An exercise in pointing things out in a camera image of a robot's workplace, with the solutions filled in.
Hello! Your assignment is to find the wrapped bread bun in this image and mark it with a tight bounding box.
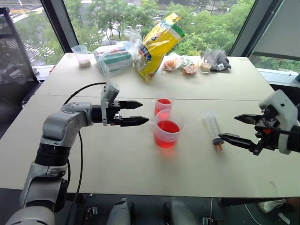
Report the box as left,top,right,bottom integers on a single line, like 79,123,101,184
163,59,178,72

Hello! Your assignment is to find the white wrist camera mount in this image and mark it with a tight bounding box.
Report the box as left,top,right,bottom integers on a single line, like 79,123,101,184
100,81,120,127
258,89,300,155

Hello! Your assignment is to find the dark rounded right leg shape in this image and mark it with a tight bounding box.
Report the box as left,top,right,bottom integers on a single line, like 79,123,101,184
163,199,199,225

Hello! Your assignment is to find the white shoe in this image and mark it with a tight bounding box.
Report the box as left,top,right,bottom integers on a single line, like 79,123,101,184
257,199,289,213

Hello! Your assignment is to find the dark rounded leg shape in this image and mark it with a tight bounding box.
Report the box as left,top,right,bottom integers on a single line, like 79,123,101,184
163,199,199,225
106,198,136,225

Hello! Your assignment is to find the clear cup with grains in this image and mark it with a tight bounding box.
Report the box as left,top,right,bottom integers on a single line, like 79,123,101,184
71,44,91,69

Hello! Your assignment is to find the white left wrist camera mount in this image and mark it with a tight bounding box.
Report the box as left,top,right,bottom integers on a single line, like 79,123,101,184
100,81,120,127

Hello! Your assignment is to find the small clear cup red liquid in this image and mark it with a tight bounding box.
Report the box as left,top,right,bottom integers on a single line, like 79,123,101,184
151,97,176,116

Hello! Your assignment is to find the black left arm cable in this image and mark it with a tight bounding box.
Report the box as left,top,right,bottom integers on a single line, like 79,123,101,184
63,82,106,225

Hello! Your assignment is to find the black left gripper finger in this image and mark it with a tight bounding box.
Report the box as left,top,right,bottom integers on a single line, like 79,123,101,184
114,113,150,128
119,100,143,110

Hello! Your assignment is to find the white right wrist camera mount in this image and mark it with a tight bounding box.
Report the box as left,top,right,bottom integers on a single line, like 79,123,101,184
258,89,300,155

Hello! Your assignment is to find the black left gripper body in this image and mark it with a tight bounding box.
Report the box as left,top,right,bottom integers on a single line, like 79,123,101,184
105,101,125,126

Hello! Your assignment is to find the large clear cup red liquid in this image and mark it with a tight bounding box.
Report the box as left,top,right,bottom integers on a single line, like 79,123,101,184
148,109,186,150

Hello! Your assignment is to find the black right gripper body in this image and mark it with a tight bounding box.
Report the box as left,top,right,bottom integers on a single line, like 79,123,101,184
254,105,282,151

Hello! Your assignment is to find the dark rounded left leg shape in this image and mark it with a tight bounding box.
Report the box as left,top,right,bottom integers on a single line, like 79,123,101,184
106,198,136,225

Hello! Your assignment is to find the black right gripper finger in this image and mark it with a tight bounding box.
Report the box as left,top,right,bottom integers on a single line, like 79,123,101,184
234,113,265,126
217,133,265,156

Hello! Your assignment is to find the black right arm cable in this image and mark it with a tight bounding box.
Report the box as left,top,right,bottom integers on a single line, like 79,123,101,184
262,124,300,136

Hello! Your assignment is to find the clear bag of sponges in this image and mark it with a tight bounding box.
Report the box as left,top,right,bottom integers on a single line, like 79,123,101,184
93,41,137,77

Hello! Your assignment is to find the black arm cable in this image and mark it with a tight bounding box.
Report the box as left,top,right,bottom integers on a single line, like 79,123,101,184
262,124,300,136
63,82,106,225

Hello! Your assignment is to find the yellow snack bag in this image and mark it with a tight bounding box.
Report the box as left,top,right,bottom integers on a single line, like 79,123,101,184
133,12,186,84

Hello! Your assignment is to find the clear plastic syringe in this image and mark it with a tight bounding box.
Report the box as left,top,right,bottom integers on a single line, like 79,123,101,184
202,109,224,153

